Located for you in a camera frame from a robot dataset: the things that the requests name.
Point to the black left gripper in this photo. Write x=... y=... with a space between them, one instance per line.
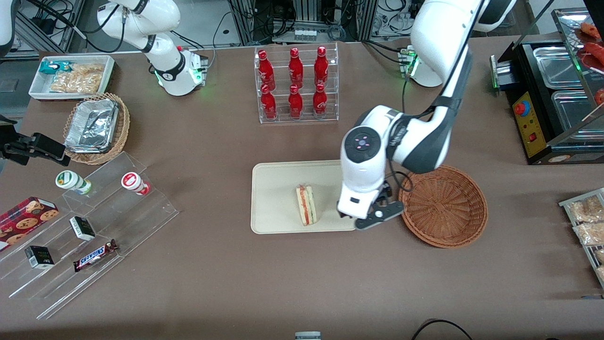
x=388 y=191

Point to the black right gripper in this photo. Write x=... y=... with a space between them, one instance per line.
x=20 y=146

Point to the triangular sandwich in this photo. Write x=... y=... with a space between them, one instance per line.
x=306 y=205

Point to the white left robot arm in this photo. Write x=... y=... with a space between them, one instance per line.
x=363 y=179

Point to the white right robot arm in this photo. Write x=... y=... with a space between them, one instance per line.
x=174 y=71

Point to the silver foil tray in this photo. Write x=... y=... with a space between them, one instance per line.
x=92 y=125

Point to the beige plastic tray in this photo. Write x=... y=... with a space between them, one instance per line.
x=276 y=198

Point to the wicker basket holding foil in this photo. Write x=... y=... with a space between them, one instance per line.
x=123 y=123

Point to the round brown wicker basket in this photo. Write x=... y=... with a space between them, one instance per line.
x=443 y=208

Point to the green lidded cup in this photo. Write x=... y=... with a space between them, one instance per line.
x=70 y=180

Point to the white rectangular bin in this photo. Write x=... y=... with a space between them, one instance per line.
x=37 y=87

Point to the red cookie box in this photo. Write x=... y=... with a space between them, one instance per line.
x=26 y=219

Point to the clear bag of crackers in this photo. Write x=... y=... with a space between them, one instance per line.
x=80 y=80

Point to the teal snack packet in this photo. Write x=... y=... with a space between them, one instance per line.
x=51 y=67

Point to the small black box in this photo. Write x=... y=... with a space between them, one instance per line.
x=82 y=228
x=38 y=257

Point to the red lidded cup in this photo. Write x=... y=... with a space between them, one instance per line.
x=132 y=181

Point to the clear acrylic bottle rack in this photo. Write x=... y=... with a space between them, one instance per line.
x=283 y=115

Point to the red cola bottle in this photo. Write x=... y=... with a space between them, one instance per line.
x=269 y=105
x=321 y=67
x=295 y=104
x=266 y=70
x=296 y=68
x=320 y=101

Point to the snickers bar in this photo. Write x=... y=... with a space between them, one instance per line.
x=94 y=255

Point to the clear acrylic stepped shelf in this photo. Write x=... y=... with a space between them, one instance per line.
x=141 y=217

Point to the small grey device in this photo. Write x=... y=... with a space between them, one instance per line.
x=307 y=335

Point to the white power strip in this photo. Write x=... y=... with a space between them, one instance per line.
x=305 y=34

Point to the black food warmer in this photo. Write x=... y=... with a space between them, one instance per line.
x=531 y=132

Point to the clear snack bag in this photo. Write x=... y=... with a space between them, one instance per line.
x=591 y=233
x=587 y=210

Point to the steel warmer pan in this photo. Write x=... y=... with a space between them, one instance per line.
x=559 y=68
x=575 y=115

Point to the red sausage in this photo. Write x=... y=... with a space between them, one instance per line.
x=591 y=29
x=593 y=52

